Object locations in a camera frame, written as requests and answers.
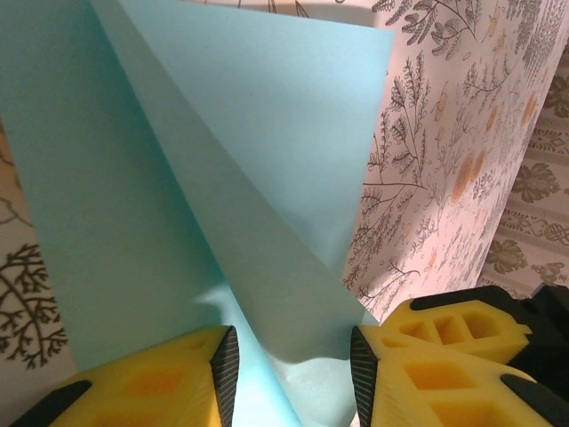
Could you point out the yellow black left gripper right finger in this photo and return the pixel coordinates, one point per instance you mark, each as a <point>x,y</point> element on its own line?
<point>444,400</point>

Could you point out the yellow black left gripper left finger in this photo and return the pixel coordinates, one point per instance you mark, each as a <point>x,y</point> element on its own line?
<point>155,391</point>

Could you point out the turquoise cloth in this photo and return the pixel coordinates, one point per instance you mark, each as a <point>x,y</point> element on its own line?
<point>178,178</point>

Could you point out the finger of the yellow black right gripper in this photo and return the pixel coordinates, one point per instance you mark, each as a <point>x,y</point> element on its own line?
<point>471,324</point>

